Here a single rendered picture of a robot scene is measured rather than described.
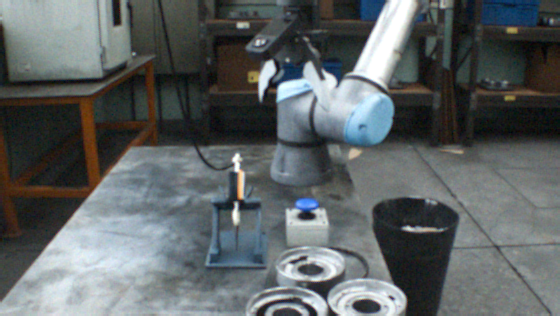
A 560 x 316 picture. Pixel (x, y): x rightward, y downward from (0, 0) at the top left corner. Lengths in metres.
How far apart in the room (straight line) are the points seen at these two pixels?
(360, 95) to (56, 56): 2.10
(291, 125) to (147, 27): 3.43
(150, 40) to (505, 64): 3.19
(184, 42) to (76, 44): 1.74
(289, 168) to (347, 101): 0.21
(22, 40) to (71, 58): 0.29
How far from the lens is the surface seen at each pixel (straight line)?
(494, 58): 5.10
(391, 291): 0.76
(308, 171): 1.21
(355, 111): 1.09
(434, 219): 2.19
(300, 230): 0.92
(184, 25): 4.48
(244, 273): 0.86
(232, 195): 0.88
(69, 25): 2.91
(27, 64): 3.02
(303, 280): 0.76
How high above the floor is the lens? 1.23
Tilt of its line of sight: 18 degrees down
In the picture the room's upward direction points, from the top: straight up
